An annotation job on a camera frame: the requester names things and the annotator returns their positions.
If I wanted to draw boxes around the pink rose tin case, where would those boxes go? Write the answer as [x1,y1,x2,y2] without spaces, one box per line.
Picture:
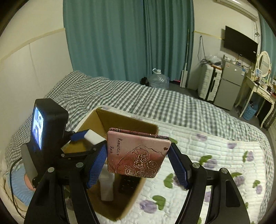
[107,128,171,178]

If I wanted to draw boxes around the cardboard box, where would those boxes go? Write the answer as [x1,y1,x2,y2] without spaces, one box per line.
[62,107,160,222]

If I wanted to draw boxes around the white square charger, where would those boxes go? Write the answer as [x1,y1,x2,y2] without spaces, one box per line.
[84,129,106,145]

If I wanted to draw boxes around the black cylinder bottle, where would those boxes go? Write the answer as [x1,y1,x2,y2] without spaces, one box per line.
[118,175,140,195]

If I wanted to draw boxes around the person left hand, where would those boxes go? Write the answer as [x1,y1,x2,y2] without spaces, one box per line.
[24,174,36,191]

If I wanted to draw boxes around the grey checked bed sheet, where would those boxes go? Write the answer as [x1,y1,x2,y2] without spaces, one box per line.
[1,71,274,223]

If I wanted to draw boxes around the white floral quilt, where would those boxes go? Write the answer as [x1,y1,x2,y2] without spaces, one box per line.
[65,105,270,224]

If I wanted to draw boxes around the clear water jug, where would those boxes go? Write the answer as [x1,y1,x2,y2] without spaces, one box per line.
[148,68,169,89]

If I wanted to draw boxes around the blue waste basket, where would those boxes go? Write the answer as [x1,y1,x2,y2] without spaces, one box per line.
[242,101,258,121]

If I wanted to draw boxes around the white mop pole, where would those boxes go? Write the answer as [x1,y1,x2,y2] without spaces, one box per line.
[180,29,189,88]

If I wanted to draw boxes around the white dressing table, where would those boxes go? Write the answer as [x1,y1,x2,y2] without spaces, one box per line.
[235,76,275,128]

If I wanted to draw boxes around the grey small refrigerator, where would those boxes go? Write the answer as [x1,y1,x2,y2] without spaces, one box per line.
[213,60,244,110]

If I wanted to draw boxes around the white suitcase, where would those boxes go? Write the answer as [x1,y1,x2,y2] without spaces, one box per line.
[197,64,222,102]

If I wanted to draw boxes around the oval vanity mirror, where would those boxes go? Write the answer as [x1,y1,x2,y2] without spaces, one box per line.
[254,51,271,78]

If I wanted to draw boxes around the teal window curtain right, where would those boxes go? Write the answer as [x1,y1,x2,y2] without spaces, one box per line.
[259,14,276,81]

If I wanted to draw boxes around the white air conditioner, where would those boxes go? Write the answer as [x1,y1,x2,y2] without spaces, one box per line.
[215,0,259,22]

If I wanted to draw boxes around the black wall television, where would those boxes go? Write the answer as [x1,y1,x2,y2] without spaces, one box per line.
[224,26,258,63]

